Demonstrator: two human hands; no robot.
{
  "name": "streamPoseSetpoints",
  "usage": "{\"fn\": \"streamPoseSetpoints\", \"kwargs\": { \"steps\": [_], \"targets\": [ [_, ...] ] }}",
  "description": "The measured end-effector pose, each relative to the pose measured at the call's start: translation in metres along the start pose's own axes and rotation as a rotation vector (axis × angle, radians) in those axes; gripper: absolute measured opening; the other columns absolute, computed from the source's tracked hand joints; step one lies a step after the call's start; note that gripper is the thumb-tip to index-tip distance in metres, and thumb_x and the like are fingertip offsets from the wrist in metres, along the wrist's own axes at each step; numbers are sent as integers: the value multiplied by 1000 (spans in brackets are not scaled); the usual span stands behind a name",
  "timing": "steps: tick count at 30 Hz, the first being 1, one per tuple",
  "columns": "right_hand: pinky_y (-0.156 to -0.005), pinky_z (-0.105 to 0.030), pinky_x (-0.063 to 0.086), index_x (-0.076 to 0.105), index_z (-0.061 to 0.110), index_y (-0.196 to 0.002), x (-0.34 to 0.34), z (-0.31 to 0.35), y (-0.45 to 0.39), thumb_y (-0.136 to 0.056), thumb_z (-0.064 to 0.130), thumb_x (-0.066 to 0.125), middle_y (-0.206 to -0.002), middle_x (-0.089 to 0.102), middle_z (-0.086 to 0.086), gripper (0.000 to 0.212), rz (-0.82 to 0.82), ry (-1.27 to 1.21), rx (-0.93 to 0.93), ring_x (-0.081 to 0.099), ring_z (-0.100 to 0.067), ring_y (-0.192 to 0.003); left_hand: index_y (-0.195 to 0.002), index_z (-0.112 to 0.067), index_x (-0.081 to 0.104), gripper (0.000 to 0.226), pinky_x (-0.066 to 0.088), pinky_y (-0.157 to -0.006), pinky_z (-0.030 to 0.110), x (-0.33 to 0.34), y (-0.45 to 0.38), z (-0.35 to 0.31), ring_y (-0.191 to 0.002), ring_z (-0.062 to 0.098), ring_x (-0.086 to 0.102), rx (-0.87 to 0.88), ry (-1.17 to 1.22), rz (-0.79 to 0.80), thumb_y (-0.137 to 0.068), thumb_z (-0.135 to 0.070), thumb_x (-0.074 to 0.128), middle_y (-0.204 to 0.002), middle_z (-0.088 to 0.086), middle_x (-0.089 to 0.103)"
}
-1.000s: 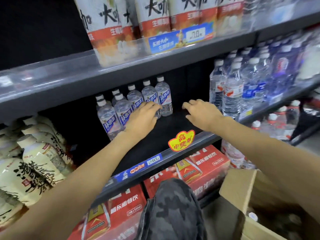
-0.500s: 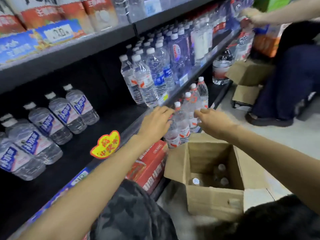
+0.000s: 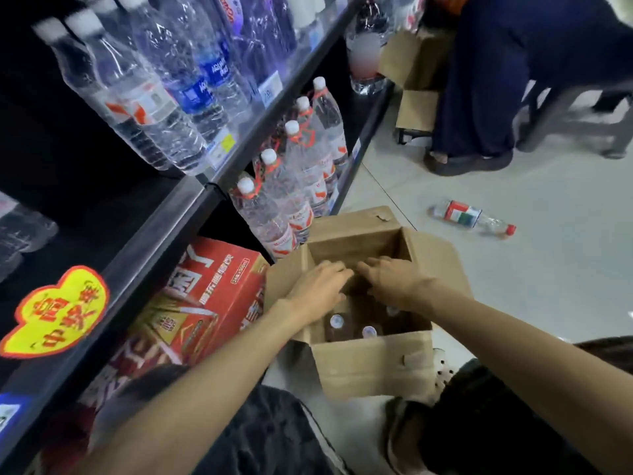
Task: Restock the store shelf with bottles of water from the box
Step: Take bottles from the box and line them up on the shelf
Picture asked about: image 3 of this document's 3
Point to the brown cardboard box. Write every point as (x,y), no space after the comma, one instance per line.
(371,366)

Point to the white blue price tag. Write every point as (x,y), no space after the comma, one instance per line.
(270,88)

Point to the person's left forearm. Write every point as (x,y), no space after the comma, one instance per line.
(198,405)

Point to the rows of small clear water bottles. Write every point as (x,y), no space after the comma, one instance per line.
(148,103)

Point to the red-label bottle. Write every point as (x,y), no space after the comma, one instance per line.
(462,215)

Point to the person's right hand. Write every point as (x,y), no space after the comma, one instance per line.
(395,281)

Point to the person's left hand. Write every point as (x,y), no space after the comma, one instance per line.
(316,291)

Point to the red drink carton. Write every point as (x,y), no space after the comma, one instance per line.
(222,286)

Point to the blue yellow price tag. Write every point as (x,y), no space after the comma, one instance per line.
(222,145)

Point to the person's white right clog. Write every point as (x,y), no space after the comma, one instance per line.
(442,371)

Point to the brown carton black edge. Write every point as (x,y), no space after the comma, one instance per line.
(415,111)

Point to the orange package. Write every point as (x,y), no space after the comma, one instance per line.
(452,2)

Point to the green plastic stool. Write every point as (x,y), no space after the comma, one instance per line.
(559,113)

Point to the person's right forearm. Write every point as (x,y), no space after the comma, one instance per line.
(534,371)

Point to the row of blue-label water bottles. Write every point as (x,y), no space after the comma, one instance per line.
(24,227)

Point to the yellow red promo sticker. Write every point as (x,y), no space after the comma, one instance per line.
(54,314)

